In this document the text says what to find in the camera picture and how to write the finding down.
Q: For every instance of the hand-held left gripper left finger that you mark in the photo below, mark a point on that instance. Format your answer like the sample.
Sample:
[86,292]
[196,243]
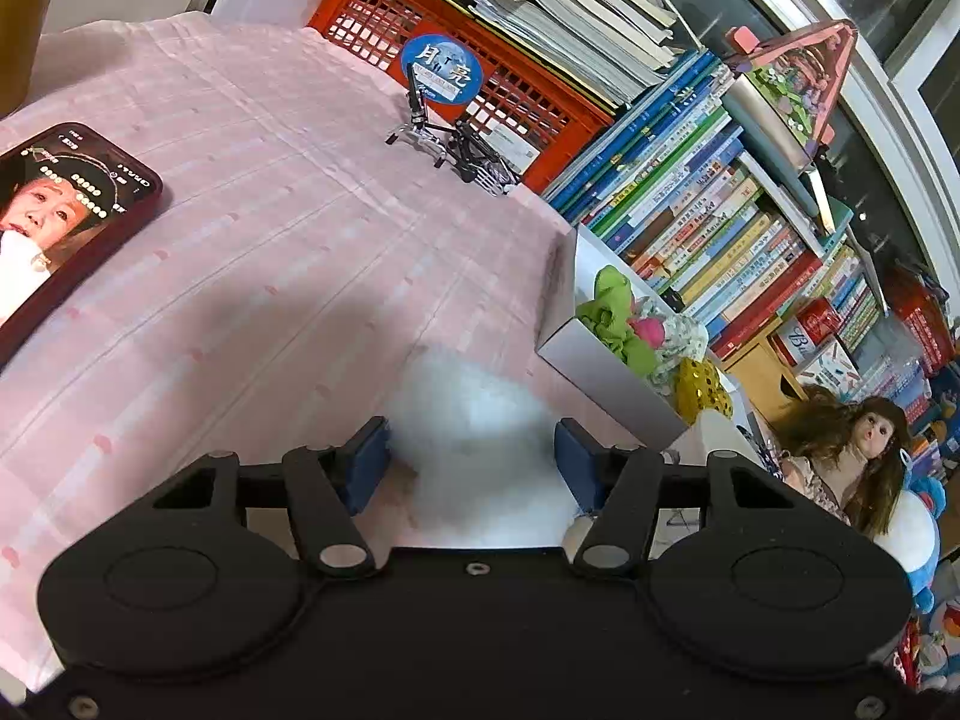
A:
[367,457]

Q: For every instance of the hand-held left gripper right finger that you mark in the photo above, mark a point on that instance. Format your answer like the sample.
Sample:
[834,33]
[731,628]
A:
[581,465]

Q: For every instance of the shallow white cardboard box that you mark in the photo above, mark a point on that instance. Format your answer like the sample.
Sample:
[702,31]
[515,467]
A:
[600,371]

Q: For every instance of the white fluffy ball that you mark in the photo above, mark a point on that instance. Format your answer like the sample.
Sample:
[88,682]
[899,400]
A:
[480,450]

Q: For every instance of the white foam block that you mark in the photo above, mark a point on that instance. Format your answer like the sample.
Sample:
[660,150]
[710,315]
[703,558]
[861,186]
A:
[712,435]

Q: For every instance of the gold sequin bow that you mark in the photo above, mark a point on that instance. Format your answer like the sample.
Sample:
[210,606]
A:
[701,386]

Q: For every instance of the green and pink plush toy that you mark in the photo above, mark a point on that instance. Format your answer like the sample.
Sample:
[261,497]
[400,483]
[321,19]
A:
[611,307]

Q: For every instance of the green floral cloth bundle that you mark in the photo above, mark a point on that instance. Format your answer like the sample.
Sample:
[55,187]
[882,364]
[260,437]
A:
[686,337]

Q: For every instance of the small wooden drawer unit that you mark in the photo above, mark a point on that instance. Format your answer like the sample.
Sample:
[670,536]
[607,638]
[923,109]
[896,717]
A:
[757,375]

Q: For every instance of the pink striped tablecloth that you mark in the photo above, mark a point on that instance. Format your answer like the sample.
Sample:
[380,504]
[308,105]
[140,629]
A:
[262,277]

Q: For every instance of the white label printer box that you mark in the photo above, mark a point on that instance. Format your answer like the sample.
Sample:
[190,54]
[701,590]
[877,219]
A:
[829,367]

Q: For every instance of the row of colourful books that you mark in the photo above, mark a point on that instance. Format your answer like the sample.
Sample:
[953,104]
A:
[697,225]

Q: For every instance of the red drink can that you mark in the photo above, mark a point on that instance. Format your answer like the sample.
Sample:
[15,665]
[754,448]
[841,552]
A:
[810,326]

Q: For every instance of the brown-haired doll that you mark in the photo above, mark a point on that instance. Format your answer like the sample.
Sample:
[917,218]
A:
[870,427]

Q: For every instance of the black model bicycle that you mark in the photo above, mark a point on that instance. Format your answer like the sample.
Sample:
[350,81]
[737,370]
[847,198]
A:
[457,142]

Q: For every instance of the blue and white plush toy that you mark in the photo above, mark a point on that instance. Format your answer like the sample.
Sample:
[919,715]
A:
[915,532]

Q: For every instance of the black smartphone lit screen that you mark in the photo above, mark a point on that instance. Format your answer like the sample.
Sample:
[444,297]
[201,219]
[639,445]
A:
[75,240]

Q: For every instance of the red plastic basket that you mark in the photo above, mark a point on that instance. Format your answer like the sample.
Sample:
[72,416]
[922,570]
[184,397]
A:
[926,322]

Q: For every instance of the stack of worn paperbacks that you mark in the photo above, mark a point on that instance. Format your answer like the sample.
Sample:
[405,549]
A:
[585,22]

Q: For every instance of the red plastic crate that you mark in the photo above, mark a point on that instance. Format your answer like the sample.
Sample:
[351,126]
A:
[375,7]

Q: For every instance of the pink model house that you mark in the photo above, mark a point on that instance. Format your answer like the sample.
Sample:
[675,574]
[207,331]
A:
[795,67]

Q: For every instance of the glass of brown drink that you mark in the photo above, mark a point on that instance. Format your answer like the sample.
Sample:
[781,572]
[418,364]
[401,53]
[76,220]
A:
[22,15]

